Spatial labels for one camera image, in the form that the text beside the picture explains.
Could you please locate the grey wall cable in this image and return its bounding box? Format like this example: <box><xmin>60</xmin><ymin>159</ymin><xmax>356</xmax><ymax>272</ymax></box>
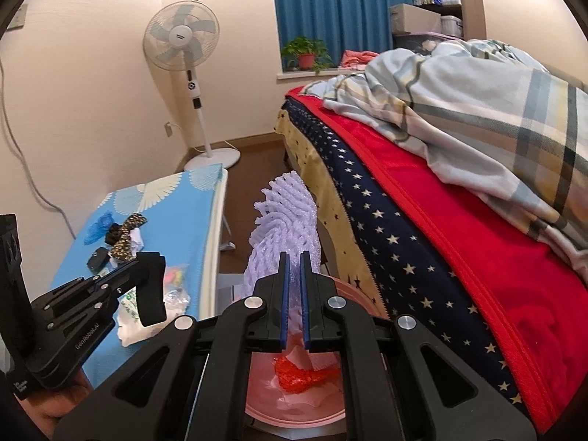
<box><xmin>0</xmin><ymin>54</ymin><xmax>77</xmax><ymax>240</ymax></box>

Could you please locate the small black pouch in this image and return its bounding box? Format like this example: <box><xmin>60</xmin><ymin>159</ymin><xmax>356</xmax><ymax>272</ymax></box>
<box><xmin>87</xmin><ymin>247</ymin><xmax>111</xmax><ymax>275</ymax></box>

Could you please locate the red blanket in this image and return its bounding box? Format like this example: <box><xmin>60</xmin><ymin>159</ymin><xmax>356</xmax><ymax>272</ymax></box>
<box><xmin>285</xmin><ymin>90</ymin><xmax>587</xmax><ymax>440</ymax></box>

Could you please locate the clear bag with candies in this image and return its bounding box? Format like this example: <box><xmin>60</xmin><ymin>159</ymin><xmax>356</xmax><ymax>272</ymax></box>
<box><xmin>164</xmin><ymin>266</ymin><xmax>190</xmax><ymax>313</ymax></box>

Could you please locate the black gold dotted wrapper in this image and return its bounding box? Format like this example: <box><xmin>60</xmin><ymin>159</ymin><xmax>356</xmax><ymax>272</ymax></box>
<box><xmin>105</xmin><ymin>213</ymin><xmax>147</xmax><ymax>262</ymax></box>

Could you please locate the blue foam net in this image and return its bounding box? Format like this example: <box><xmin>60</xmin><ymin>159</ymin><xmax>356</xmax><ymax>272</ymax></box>
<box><xmin>84</xmin><ymin>211</ymin><xmax>115</xmax><ymax>246</ymax></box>

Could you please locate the cardboard box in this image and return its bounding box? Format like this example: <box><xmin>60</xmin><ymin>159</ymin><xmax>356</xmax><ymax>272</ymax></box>
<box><xmin>390</xmin><ymin>4</ymin><xmax>441</xmax><ymax>35</ymax></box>

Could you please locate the red plastic bag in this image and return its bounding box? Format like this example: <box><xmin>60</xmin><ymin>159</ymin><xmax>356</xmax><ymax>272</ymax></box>
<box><xmin>274</xmin><ymin>355</ymin><xmax>341</xmax><ymax>394</ymax></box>

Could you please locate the potted green plant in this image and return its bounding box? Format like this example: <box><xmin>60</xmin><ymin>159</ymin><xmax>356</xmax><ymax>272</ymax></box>
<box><xmin>281</xmin><ymin>36</ymin><xmax>333</xmax><ymax>72</ymax></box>

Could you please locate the navy star bedsheet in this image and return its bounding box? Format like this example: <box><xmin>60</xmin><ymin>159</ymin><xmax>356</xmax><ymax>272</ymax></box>
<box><xmin>280</xmin><ymin>97</ymin><xmax>527</xmax><ymax>412</ymax></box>

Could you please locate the pink clothes pile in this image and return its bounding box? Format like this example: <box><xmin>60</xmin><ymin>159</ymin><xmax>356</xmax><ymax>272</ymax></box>
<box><xmin>338</xmin><ymin>50</ymin><xmax>379</xmax><ymax>71</ymax></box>

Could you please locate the blue curtain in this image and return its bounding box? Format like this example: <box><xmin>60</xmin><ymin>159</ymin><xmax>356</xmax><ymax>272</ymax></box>
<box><xmin>274</xmin><ymin>0</ymin><xmax>413</xmax><ymax>63</ymax></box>

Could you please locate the white standing fan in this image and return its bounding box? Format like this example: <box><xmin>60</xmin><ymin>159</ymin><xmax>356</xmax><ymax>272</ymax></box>
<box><xmin>143</xmin><ymin>0</ymin><xmax>241</xmax><ymax>170</ymax></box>

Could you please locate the purple foam net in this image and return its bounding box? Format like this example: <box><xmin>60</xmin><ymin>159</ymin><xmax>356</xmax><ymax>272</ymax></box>
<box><xmin>242</xmin><ymin>171</ymin><xmax>321</xmax><ymax>296</ymax></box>

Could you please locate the plaid light quilt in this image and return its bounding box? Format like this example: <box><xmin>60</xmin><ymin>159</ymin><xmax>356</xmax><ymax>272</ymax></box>
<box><xmin>303</xmin><ymin>40</ymin><xmax>587</xmax><ymax>276</ymax></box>

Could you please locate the white bag green print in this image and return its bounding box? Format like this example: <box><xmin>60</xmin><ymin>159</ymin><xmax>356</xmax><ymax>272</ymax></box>
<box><xmin>116</xmin><ymin>285</ymin><xmax>190</xmax><ymax>347</ymax></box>

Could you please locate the pink plastic trash basin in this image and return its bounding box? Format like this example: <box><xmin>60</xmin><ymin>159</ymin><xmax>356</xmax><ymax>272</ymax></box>
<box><xmin>244</xmin><ymin>275</ymin><xmax>385</xmax><ymax>429</ymax></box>

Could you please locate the blue patterned table cover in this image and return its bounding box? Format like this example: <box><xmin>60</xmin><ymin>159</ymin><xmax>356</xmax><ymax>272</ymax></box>
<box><xmin>50</xmin><ymin>163</ymin><xmax>226</xmax><ymax>390</ymax></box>

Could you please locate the yellow star bed skirt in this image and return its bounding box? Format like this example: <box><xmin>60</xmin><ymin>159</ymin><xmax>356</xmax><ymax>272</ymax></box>
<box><xmin>275</xmin><ymin>110</ymin><xmax>389</xmax><ymax>319</ymax></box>

